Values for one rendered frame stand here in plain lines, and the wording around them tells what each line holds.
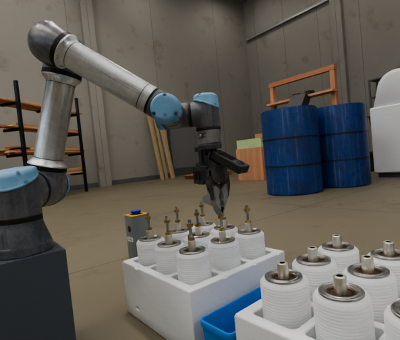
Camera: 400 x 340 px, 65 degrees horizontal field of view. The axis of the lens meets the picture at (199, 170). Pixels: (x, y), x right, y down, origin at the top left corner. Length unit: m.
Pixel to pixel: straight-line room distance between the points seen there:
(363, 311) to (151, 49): 9.55
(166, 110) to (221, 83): 10.34
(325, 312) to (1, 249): 0.77
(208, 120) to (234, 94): 10.50
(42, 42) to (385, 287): 0.94
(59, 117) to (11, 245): 0.39
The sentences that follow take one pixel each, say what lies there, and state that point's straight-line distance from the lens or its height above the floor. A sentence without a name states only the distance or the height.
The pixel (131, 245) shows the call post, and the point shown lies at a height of 0.20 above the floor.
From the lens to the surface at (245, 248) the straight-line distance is 1.03.
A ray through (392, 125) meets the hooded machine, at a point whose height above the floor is 0.67.
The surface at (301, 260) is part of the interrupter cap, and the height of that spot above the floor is 0.25.
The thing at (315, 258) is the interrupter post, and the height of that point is 0.26.
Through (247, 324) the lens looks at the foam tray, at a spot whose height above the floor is 0.17.
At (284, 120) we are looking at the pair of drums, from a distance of 3.49.
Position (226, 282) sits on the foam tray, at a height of 0.16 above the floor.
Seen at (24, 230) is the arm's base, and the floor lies 0.37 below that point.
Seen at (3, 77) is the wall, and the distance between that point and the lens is 8.45.
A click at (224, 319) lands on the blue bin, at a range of 0.90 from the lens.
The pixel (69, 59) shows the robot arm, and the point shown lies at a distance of 0.92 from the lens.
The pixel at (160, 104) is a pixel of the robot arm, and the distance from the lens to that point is 0.80.
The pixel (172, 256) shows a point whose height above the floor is 0.22.
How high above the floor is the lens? 0.51
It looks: 2 degrees down
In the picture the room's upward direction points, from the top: 6 degrees counter-clockwise
